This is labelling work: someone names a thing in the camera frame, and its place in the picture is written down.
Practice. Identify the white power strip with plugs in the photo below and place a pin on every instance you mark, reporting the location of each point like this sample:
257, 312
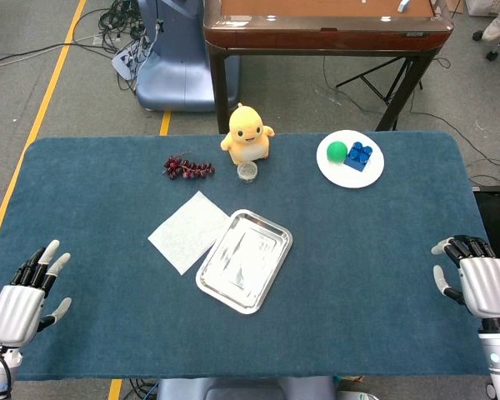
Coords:
125, 62

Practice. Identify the blue grey machine base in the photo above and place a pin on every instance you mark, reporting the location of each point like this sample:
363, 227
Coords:
179, 75

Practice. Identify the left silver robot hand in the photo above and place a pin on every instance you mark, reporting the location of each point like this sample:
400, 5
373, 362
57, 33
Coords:
16, 308

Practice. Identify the silver metal tray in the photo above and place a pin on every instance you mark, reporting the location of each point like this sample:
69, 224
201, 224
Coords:
246, 262

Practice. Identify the blue grey robot torso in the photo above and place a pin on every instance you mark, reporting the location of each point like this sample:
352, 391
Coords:
241, 389

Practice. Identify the white blue mahjong tile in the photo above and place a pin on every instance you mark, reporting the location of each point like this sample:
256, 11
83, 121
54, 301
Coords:
403, 5

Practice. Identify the blue felt table cover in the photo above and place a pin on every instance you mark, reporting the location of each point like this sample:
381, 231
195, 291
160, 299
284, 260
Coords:
108, 208

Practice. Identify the white paper napkin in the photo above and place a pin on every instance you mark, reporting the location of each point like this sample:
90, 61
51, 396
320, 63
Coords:
187, 233

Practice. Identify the office chair wheel base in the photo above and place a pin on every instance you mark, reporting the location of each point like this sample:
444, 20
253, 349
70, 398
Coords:
491, 55

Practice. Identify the black folding stand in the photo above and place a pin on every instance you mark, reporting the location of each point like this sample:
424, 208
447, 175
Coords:
368, 73

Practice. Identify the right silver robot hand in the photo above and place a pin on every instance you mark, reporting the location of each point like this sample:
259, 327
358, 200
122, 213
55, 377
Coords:
489, 287

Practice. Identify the brown mahjong table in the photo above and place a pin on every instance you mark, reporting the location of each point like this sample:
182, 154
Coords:
316, 39

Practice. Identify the green ball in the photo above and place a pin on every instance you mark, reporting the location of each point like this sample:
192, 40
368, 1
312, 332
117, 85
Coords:
336, 152

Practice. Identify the white round plate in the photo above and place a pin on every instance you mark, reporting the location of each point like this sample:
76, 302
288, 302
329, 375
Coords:
358, 177

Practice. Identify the yellow plush toy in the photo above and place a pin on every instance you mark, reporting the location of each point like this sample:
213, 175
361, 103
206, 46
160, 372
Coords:
246, 133

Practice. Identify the small clear plastic jar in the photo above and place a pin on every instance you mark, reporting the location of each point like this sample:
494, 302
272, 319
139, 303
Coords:
247, 172

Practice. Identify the blue building block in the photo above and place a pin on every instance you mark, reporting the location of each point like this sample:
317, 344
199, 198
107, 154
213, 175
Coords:
358, 157

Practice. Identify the dark red grape bunch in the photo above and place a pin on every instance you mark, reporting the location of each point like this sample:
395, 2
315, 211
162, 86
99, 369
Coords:
187, 168

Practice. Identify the black padded chair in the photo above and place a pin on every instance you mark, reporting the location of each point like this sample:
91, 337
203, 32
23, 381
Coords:
498, 221

